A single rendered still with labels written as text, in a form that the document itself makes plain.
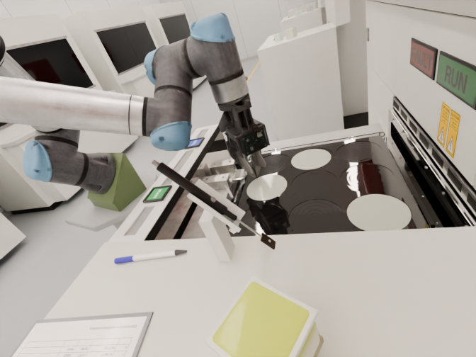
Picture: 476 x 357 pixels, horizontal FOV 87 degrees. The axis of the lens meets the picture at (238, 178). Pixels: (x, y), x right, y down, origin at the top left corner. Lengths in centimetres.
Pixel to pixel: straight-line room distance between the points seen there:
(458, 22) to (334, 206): 32
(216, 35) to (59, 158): 63
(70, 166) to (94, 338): 61
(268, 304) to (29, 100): 47
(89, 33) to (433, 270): 500
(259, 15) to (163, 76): 799
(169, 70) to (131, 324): 43
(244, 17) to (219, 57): 805
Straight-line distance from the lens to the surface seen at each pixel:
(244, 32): 859
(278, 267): 37
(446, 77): 50
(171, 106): 50
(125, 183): 99
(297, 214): 52
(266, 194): 59
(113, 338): 42
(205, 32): 51
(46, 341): 50
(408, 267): 37
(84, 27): 508
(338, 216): 51
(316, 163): 66
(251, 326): 26
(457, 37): 48
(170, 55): 56
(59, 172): 94
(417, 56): 61
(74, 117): 52
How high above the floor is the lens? 126
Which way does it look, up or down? 32 degrees down
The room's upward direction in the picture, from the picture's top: 20 degrees counter-clockwise
